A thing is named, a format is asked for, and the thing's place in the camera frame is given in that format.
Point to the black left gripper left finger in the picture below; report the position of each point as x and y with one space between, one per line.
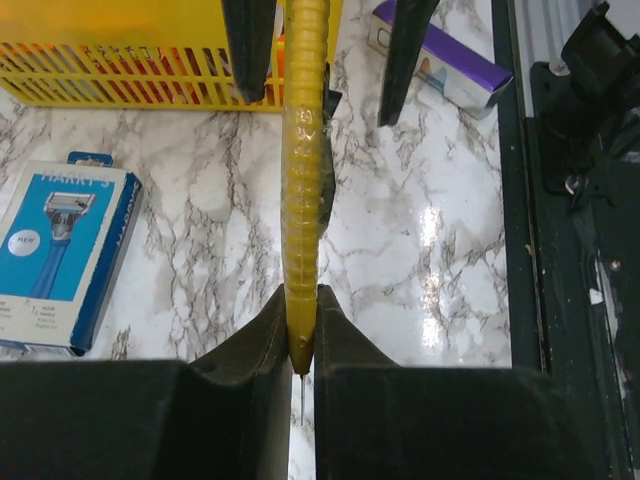
223 416

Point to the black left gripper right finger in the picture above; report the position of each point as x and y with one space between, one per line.
376 419

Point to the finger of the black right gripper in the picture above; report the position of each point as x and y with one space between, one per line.
410 23
249 27

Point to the yellow utility knife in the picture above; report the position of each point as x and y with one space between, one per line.
302 200

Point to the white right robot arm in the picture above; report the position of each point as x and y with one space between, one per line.
603 70

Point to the purple white box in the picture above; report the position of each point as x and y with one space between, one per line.
460 74

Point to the orange snack box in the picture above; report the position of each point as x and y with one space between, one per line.
99 76

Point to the blue razor box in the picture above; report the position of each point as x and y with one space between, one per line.
63 239

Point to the yellow plastic basket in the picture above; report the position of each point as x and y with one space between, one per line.
164 24

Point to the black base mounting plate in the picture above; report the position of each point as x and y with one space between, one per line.
571 215

